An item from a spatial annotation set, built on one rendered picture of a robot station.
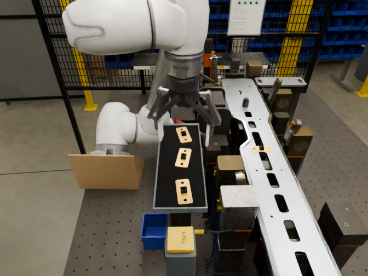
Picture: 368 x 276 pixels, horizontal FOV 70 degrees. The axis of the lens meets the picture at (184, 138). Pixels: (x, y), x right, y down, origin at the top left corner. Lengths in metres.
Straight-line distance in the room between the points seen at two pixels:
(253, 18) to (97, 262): 1.64
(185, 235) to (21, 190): 2.11
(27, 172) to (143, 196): 1.63
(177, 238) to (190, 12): 0.48
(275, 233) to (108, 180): 0.81
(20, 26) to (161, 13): 2.75
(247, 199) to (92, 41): 0.56
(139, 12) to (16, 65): 2.95
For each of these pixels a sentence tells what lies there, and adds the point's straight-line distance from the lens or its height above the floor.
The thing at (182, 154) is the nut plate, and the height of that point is 1.17.
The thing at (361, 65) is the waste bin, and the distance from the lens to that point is 4.61.
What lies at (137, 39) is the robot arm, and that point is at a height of 1.55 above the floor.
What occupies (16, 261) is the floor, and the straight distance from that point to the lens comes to 2.21.
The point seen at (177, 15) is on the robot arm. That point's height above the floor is 1.58.
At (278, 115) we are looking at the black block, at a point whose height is 0.99.
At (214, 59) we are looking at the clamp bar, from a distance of 1.38.
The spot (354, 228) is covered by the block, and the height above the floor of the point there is 1.03.
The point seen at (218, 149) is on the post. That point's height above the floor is 1.10.
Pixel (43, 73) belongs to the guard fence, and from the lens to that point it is 3.37.
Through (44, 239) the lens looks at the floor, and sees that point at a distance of 2.22.
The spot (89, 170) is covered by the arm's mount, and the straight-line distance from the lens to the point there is 1.32.
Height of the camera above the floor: 1.71
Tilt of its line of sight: 38 degrees down
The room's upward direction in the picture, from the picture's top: straight up
